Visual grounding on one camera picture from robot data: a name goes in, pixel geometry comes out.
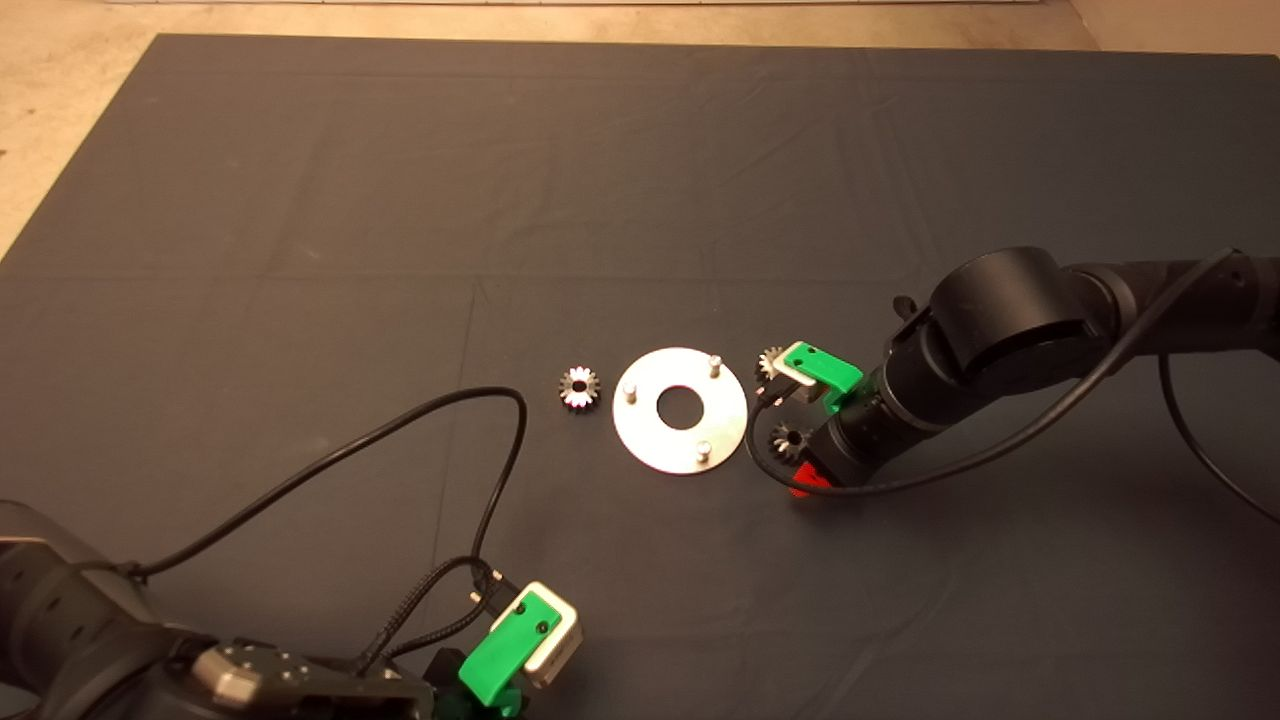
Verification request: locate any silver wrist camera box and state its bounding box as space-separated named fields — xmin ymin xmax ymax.
xmin=760 ymin=350 xmax=816 ymax=403
xmin=490 ymin=582 xmax=583 ymax=689

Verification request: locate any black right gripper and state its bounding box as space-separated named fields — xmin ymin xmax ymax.
xmin=790 ymin=412 xmax=881 ymax=499

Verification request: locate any dark grey table cloth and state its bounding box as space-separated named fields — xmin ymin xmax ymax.
xmin=0 ymin=35 xmax=1280 ymax=720

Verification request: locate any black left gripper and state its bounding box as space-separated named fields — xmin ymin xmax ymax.
xmin=428 ymin=648 xmax=526 ymax=720

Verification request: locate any round metal carrier plate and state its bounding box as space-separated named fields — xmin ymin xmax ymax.
xmin=613 ymin=348 xmax=749 ymax=475

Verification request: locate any smooth black cable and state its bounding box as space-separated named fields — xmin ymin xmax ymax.
xmin=745 ymin=247 xmax=1280 ymax=523
xmin=130 ymin=388 xmax=528 ymax=601

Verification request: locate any bright green camera mount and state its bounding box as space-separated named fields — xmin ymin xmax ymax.
xmin=458 ymin=590 xmax=563 ymax=716
xmin=778 ymin=342 xmax=863 ymax=416

